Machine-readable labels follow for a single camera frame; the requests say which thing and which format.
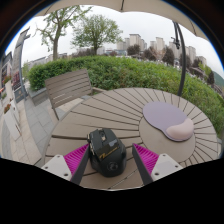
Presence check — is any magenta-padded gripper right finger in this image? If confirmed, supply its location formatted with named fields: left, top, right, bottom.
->
left=131, top=143, right=184, bottom=186

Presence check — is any round full-crowned tree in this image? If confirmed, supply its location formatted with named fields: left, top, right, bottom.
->
left=70, top=13, right=124, bottom=56

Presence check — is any white planter box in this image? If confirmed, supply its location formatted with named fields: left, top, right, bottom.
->
left=2, top=99, right=22, bottom=141

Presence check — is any group of apartment buildings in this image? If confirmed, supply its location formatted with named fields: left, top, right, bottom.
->
left=115, top=33, right=208, bottom=68

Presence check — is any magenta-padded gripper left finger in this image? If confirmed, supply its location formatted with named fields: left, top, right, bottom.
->
left=41, top=143, right=92, bottom=186

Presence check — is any thin sparse-leaved tree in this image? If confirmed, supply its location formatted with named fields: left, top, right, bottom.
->
left=34, top=4, right=93, bottom=62

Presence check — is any slatted wooden chair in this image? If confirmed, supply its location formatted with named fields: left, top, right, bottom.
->
left=44, top=68, right=108, bottom=121

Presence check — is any beige cantilever patio umbrella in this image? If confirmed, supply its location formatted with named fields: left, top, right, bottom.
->
left=34, top=0, right=209, bottom=98

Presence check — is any purple mouse pad, wrist rest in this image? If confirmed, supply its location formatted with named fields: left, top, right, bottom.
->
left=142, top=101, right=195, bottom=142

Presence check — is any black computer mouse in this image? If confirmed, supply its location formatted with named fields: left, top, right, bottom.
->
left=87, top=128, right=128, bottom=178

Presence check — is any tall grey sign pillar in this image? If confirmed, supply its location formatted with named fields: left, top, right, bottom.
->
left=11, top=27, right=32, bottom=103

